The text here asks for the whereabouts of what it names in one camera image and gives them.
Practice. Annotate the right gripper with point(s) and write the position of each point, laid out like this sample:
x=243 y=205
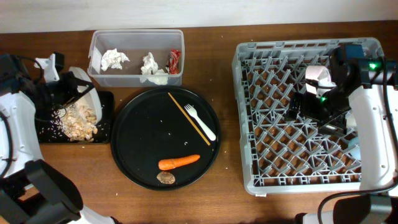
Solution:
x=335 y=125

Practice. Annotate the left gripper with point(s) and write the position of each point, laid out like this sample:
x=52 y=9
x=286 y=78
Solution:
x=72 y=83

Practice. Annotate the white cup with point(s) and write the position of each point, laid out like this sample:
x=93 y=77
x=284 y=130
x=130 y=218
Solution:
x=350 y=119

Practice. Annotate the tissue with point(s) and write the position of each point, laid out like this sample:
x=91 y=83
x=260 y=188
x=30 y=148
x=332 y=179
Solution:
x=150 y=67
x=159 y=77
x=113 y=59

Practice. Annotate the pink bowl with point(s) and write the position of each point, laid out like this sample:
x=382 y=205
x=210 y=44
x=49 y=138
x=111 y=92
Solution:
x=316 y=72

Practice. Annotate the light blue cup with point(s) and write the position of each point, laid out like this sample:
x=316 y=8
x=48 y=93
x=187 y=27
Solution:
x=355 y=149

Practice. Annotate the peanut shells and rice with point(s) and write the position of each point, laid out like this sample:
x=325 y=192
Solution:
x=76 y=121

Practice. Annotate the wooden chopstick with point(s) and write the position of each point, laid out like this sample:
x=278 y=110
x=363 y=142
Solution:
x=189 y=119

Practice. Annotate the red snack wrapper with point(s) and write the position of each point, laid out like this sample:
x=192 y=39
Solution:
x=172 y=63

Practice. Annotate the white plastic fork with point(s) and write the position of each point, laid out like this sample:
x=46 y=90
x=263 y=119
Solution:
x=193 y=113

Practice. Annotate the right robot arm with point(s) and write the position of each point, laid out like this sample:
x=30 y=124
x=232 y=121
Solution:
x=361 y=93

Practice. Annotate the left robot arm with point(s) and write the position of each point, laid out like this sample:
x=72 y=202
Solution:
x=32 y=191

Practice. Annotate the grey dishwasher rack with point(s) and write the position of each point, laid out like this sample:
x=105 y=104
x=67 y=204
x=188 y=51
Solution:
x=281 y=156

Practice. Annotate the clear plastic bin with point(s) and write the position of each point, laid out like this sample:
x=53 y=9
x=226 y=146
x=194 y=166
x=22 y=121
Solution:
x=136 y=44

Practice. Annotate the black rectangular tray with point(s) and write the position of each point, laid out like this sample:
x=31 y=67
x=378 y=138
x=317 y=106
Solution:
x=49 y=132

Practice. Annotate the round black tray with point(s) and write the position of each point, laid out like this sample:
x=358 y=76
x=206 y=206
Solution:
x=151 y=128

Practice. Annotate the orange carrot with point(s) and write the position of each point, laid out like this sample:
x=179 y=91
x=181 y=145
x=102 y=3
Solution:
x=169 y=164

